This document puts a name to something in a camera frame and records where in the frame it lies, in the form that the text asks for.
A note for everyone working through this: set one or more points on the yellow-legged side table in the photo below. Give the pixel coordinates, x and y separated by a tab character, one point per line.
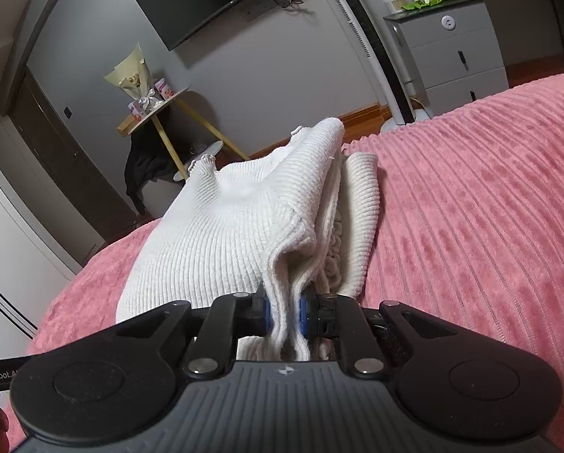
166	139

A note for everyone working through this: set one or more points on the wall socket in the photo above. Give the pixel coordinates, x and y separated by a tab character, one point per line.
263	4

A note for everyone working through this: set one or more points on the black clothing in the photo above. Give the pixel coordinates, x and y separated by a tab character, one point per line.
145	165

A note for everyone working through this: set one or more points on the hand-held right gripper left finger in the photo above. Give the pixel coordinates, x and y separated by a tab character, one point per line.
265	317

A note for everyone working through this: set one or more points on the grey drawer cabinet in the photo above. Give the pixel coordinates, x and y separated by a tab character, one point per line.
456	52

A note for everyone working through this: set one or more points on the green packets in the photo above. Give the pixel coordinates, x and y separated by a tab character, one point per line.
423	3

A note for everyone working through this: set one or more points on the cream wrapped bouquet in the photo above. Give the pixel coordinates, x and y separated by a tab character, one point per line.
128	73

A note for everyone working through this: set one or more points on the white wardrobe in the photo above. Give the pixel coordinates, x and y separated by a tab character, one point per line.
13	245

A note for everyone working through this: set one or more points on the brown door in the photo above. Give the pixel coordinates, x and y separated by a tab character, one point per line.
60	160

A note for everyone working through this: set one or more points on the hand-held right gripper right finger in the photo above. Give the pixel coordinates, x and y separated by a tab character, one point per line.
303	317

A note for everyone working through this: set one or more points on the clear cotton swab box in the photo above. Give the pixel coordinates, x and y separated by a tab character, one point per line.
396	4

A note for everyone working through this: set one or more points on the pink ribbed blanket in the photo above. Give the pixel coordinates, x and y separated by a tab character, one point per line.
475	198

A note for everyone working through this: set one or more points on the white tower fan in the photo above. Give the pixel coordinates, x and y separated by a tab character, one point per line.
357	14

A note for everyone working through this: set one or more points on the black wall television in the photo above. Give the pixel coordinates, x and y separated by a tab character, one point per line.
206	4

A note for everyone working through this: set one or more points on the white knit sweater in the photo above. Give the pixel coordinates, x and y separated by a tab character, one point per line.
225	226

